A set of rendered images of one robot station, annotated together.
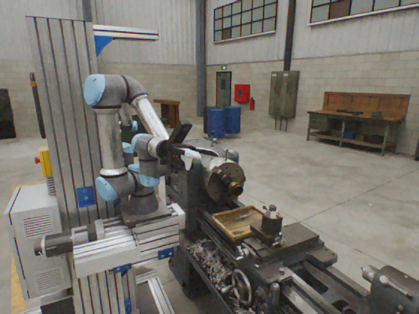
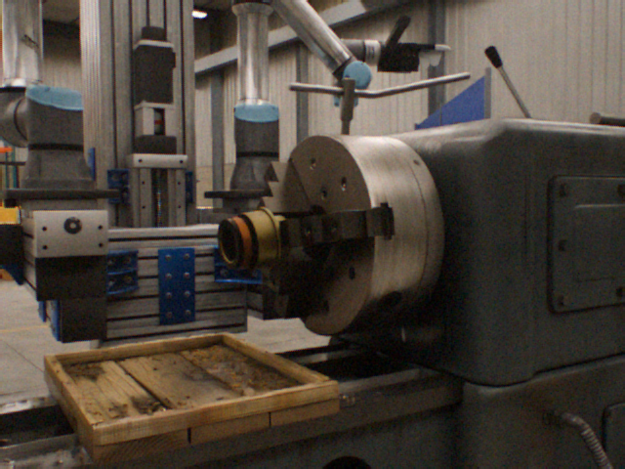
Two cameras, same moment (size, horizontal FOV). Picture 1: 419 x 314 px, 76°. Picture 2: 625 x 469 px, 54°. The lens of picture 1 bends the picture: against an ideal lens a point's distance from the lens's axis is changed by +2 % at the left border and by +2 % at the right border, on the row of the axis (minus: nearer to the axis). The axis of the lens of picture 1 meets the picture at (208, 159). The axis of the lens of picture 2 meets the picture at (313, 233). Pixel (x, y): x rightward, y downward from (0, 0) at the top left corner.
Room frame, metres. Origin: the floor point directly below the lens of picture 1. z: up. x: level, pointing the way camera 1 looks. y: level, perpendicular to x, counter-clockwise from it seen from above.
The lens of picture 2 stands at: (1.72, -1.09, 1.13)
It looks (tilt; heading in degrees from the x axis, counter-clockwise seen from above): 3 degrees down; 86
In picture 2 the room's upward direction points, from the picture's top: straight up
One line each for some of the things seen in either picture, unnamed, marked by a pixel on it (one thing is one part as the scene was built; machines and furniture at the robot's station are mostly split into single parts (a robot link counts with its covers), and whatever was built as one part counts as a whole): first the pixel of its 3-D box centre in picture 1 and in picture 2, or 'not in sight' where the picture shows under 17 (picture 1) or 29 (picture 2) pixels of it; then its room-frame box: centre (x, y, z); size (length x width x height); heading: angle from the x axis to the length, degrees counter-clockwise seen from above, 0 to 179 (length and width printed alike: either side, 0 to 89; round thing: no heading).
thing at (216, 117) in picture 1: (216, 123); not in sight; (8.55, -0.25, 0.44); 0.59 x 0.59 x 0.88
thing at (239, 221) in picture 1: (244, 221); (178, 380); (1.58, -0.24, 0.89); 0.36 x 0.30 x 0.04; 118
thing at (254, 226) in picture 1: (267, 234); not in sight; (1.26, -0.31, 0.99); 0.20 x 0.10 x 0.05; 28
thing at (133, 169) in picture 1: (140, 177); (54, 115); (1.23, 0.34, 1.33); 0.13 x 0.12 x 0.14; 138
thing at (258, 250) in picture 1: (279, 241); not in sight; (1.26, -0.38, 0.95); 0.43 x 0.17 x 0.05; 118
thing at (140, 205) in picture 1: (143, 199); (57, 167); (1.23, 0.33, 1.21); 0.15 x 0.15 x 0.10
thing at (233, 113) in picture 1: (232, 119); not in sight; (9.31, -0.82, 0.44); 0.59 x 0.59 x 0.88
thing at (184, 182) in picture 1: (197, 167); (507, 236); (2.17, 0.09, 1.06); 0.59 x 0.48 x 0.39; 28
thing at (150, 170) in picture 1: (153, 169); not in sight; (0.97, 0.21, 1.46); 0.11 x 0.08 x 0.11; 138
